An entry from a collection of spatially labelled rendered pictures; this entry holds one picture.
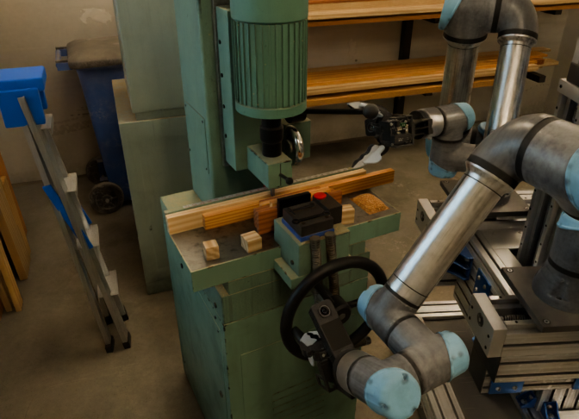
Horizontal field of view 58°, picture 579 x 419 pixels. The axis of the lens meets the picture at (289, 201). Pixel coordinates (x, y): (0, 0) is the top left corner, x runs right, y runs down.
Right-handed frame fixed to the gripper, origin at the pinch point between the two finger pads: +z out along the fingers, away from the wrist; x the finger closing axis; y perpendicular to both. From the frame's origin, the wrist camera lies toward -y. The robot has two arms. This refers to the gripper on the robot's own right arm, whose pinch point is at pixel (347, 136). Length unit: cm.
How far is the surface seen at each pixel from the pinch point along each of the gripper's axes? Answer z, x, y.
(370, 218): -9.6, 24.4, -7.1
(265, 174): 15.7, 8.7, -15.1
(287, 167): 10.3, 7.6, -13.4
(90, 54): 32, -31, -196
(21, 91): 67, -17, -82
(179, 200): 29, 22, -59
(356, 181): -14.3, 17.3, -20.2
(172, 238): 40, 21, -21
